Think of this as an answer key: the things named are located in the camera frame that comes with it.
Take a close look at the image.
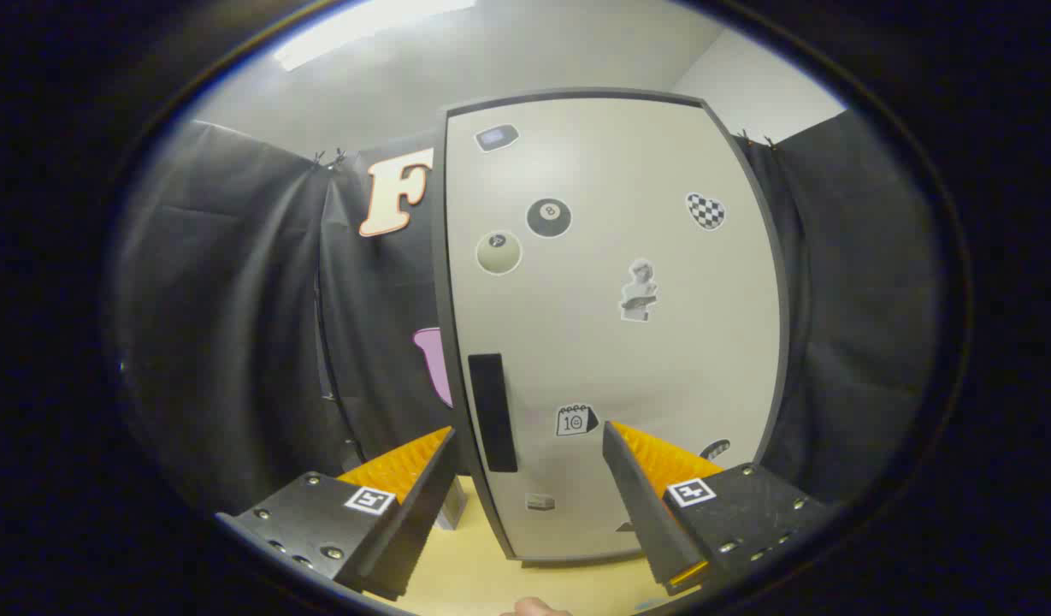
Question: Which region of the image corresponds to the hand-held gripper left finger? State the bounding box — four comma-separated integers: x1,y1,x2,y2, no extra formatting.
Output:
216,425,459,601

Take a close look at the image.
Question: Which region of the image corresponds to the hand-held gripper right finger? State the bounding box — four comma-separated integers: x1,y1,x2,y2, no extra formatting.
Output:
602,419,831,597

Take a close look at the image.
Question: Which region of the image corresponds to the black door handle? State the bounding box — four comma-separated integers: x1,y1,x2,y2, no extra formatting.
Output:
468,352,519,473

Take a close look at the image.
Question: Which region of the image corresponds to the white cabinet door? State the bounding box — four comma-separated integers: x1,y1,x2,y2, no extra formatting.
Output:
444,96,784,561

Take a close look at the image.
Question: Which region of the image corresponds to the grey cabinet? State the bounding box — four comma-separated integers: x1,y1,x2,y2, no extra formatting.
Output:
429,86,793,567

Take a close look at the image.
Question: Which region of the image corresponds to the black backdrop cloth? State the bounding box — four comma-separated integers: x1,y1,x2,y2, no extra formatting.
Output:
115,107,941,514

